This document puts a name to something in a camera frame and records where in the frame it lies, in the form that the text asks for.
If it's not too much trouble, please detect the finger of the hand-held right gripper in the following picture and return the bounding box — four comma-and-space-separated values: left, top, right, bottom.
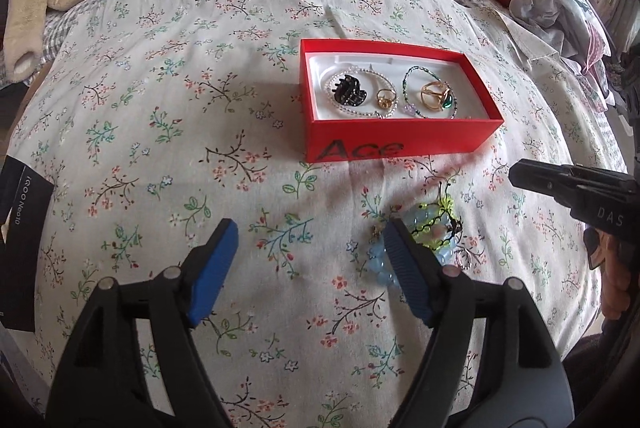
509, 158, 583, 189
515, 181, 583, 211

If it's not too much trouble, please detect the small gold ring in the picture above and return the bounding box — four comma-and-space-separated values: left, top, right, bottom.
375, 89, 398, 114

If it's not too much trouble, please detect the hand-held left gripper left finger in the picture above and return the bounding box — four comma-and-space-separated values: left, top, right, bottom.
47, 218, 239, 428

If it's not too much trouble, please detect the floral quilt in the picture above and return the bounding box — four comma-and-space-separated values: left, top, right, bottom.
0, 0, 628, 428

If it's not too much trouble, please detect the white bead bracelet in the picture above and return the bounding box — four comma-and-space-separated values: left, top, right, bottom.
322, 64, 396, 119

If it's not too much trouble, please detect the dark object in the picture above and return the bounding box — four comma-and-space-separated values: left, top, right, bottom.
605, 51, 640, 169

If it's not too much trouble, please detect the black hair claw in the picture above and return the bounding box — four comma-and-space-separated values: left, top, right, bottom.
331, 76, 368, 108

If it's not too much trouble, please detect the black phone box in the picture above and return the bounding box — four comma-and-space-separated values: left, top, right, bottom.
0, 154, 56, 333

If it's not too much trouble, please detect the white cloth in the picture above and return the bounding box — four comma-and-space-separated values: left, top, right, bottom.
492, 3, 563, 72

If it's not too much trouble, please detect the pile of clothes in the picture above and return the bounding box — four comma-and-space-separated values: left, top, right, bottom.
510, 0, 626, 109

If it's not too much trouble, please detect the person's right hand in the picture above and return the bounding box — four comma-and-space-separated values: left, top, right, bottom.
597, 228, 638, 321

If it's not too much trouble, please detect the blue bead bracelet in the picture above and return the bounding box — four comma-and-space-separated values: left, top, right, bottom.
369, 208, 451, 291

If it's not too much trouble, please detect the dark green bead bracelet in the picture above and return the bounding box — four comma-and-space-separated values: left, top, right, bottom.
401, 65, 458, 120

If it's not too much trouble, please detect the red cardboard box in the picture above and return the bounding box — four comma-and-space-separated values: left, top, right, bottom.
299, 39, 505, 164

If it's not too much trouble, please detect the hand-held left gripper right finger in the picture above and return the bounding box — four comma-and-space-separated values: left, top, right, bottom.
382, 218, 576, 428

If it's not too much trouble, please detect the neon green bead bracelet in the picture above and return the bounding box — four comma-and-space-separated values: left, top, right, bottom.
407, 181, 463, 254

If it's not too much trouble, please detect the large gold ring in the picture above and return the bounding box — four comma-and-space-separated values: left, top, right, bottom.
419, 80, 456, 112

